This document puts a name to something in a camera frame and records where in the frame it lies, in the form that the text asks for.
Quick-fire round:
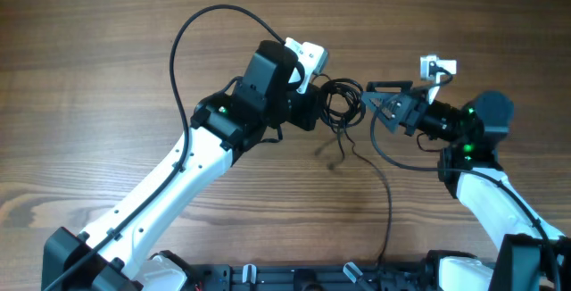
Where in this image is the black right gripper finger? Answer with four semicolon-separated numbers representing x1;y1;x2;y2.
361;92;409;131
366;80;413;93

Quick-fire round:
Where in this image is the black USB cable bundle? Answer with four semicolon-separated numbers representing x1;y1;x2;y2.
314;74;393;268

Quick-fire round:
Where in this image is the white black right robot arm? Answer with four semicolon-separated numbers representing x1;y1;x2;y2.
361;81;570;290

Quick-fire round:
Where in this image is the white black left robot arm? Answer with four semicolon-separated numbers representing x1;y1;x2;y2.
41;37;328;290

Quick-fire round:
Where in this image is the black right camera cable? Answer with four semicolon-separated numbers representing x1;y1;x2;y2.
369;65;561;291

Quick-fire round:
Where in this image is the black camera cable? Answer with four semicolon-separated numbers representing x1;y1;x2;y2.
369;65;561;291
42;4;286;291

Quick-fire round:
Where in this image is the black left camera cable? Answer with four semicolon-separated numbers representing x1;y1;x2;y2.
42;4;286;291

